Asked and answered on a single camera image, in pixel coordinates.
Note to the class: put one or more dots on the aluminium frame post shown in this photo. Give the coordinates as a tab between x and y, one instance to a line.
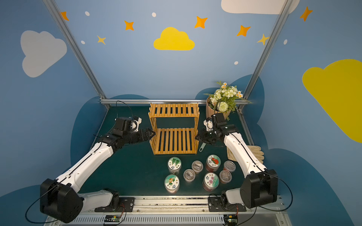
61	23
277	28

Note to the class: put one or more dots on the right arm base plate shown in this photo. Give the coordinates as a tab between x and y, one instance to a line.
215	204

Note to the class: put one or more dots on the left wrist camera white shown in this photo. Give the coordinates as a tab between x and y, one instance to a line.
136	121

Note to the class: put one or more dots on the small clear jar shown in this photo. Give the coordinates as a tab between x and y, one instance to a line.
197	166
189	175
225	177
229	166

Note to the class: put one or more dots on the bamboo two-tier shelf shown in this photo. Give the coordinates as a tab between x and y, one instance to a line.
174	140

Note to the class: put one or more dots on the right aluminium frame post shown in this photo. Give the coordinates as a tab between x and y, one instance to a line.
277	28

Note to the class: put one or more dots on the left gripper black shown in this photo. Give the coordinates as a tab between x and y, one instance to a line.
138	135

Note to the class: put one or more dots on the large jar purple flower lid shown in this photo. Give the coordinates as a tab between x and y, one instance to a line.
210	181

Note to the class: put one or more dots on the rear aluminium crossbar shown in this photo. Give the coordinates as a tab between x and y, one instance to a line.
153	101

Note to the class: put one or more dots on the left aluminium frame post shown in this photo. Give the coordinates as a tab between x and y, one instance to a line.
61	23

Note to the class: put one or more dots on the right green circuit board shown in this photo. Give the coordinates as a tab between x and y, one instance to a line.
230	220

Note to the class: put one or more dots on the left green circuit board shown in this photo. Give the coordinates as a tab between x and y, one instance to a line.
112	219

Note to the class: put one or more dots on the white green artificial flowers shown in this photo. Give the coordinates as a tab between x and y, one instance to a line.
224	98

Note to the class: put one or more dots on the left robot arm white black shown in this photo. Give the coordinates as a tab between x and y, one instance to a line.
59	198

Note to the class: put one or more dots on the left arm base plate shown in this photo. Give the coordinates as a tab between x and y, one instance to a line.
124	204

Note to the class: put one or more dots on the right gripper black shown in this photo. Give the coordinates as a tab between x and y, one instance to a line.
210	137

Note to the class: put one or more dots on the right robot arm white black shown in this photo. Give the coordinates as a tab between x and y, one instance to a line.
260	185

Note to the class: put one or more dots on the large jar green leaf lid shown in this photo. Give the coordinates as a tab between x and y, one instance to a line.
174	165

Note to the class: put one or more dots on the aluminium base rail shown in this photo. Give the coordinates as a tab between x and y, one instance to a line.
183	210

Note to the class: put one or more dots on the beige work gloves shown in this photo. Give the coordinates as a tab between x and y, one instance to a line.
256	151

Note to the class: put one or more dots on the pink ribbed flower pot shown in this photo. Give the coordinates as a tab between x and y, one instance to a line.
210	111

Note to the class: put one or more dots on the large jar orange flower lid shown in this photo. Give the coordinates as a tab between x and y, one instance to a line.
172	183

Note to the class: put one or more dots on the large jar red strawberry lid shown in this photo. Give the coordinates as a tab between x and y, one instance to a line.
213	163

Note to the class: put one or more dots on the green circuit board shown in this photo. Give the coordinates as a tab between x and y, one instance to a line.
112	219
230	220

